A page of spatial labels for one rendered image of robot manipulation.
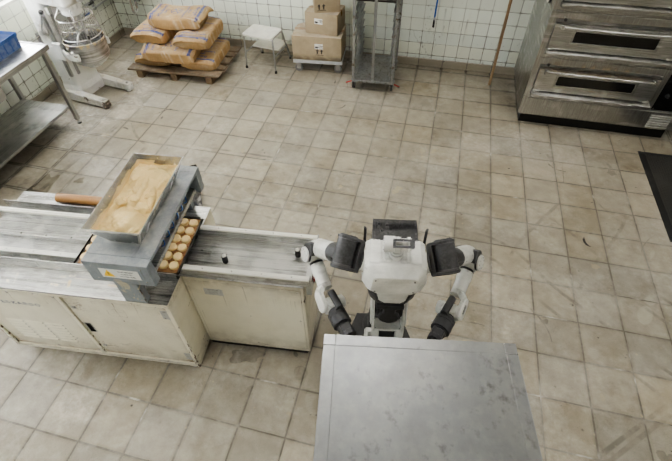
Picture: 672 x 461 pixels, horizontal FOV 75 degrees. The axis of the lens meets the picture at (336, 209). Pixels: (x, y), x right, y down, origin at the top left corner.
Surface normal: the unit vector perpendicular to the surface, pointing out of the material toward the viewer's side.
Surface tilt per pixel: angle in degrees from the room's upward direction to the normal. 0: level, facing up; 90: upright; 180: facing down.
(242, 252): 0
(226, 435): 0
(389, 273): 45
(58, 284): 0
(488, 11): 90
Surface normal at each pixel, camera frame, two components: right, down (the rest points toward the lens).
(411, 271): -0.05, 0.04
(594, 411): -0.01, -0.69
